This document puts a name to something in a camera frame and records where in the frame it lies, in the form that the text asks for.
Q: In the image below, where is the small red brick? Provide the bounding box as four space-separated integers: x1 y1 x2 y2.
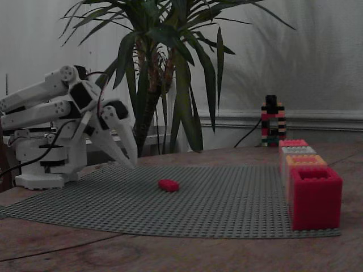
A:
158 178 181 193

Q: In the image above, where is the grey studded baseplate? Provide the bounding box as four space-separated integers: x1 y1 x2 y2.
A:
0 163 343 240

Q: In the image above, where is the multicolour brick tower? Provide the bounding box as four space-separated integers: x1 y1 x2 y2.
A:
260 101 288 148

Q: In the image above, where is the pink brick box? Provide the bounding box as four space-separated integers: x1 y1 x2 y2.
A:
278 139 309 171

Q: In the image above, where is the white brick box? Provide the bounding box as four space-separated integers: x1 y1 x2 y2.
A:
280 146 317 182

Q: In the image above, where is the orange brick box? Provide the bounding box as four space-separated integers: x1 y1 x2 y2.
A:
284 154 328 205

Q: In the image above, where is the red hollow brick box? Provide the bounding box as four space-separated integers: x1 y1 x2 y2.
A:
289 166 343 231

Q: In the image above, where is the green potted palm plant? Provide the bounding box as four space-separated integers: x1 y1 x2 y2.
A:
58 0 297 158

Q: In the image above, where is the red and black arm cable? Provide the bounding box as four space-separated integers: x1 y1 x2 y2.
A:
84 71 110 117

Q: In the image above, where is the black base cable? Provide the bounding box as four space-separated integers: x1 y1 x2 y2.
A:
0 131 64 182

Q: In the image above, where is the thin black table cable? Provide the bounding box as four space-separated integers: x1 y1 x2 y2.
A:
0 231 126 263

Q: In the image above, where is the black camera cable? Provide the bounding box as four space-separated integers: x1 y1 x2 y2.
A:
233 117 263 148

